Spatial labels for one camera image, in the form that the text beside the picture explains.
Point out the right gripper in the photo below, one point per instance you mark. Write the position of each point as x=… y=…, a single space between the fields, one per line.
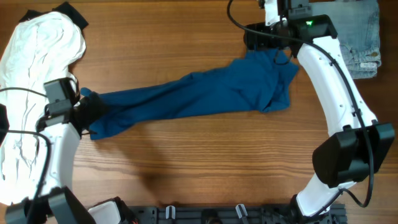
x=262 y=42

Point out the white garment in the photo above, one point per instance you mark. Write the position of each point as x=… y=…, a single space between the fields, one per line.
x=39 y=51

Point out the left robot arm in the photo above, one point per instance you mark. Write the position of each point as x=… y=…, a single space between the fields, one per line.
x=60 y=129

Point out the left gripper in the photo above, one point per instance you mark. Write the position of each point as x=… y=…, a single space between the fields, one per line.
x=94 y=112

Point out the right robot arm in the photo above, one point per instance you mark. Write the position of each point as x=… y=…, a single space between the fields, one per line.
x=357 y=143

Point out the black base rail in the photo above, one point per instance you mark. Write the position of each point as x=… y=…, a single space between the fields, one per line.
x=268 y=214

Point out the blue polo shirt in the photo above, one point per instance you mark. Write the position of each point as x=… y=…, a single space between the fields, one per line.
x=258 y=82

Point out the folded light blue jeans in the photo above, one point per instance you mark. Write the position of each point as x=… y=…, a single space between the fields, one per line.
x=357 y=25

